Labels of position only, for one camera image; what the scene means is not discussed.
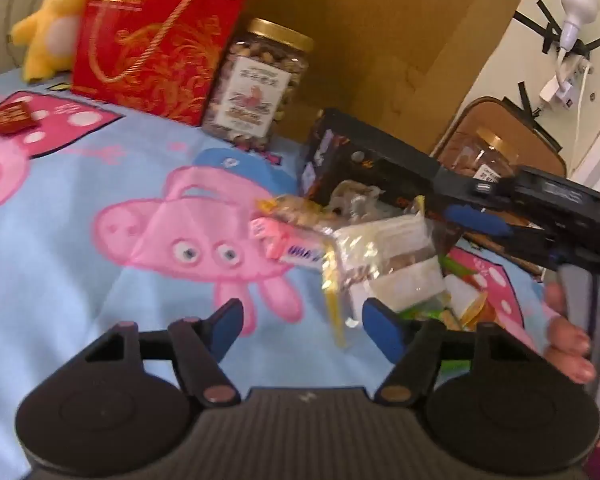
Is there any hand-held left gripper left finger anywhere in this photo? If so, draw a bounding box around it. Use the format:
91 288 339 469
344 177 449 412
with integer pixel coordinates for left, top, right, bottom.
82 299 245 408

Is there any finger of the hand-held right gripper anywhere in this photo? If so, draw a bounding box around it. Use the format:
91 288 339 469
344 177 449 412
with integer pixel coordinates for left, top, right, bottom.
432 162 523 202
442 204 557 272

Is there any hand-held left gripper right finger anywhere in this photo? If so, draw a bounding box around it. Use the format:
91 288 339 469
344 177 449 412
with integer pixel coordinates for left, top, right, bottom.
362 297 533 408

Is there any clear zip bag yellow seal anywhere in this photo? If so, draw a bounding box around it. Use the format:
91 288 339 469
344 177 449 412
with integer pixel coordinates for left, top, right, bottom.
257 194 351 348

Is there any clear white snack packet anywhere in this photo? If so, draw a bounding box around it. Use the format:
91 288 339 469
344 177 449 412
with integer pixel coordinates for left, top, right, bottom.
330 215 448 286

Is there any pink snack box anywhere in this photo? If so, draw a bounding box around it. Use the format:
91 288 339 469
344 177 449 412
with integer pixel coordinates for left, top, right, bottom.
249 214 331 267

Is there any beige snack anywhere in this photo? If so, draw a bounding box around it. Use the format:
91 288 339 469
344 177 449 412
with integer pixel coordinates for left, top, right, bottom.
327 180 386 221

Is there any person's right hand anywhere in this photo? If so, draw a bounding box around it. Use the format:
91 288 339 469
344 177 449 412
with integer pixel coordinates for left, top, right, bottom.
543 281 597 386

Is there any pecan jar gold lid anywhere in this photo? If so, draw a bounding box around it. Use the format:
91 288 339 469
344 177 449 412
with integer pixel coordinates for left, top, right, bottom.
437 127 518 181

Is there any brown seat cushion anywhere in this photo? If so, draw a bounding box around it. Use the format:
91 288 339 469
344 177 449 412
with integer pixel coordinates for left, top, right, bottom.
430 96 568 181

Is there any black tape strip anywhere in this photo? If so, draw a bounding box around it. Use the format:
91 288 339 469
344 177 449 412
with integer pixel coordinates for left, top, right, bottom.
517 80 543 122
512 0 561 45
541 35 600 57
502 96 564 155

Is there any white power strip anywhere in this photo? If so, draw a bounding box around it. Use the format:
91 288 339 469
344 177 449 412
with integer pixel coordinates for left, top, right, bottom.
539 57 596 111

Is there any wooden headboard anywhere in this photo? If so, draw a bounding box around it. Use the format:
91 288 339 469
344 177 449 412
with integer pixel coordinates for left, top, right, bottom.
240 0 538 161

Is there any printed cartoon pig blanket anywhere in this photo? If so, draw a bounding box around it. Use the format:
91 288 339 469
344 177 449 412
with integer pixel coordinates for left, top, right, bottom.
0 67 556 480

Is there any white light bulb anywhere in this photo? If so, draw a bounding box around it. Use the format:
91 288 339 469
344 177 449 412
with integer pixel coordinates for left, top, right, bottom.
559 0 599 52

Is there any cashew jar gold lid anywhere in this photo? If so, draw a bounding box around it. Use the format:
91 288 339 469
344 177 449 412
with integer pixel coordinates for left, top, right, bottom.
201 17 315 151

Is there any red gift box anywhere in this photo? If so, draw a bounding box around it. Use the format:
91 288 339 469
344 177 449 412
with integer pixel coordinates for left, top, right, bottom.
71 0 256 128

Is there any small red packet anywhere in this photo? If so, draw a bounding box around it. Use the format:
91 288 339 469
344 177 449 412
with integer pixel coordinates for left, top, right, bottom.
0 101 37 136

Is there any yellow duck plush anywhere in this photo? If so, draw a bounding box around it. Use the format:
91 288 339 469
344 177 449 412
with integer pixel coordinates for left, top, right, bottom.
10 0 101 83

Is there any white cable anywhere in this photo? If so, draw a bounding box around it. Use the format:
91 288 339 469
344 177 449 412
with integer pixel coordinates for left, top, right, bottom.
572 65 595 181

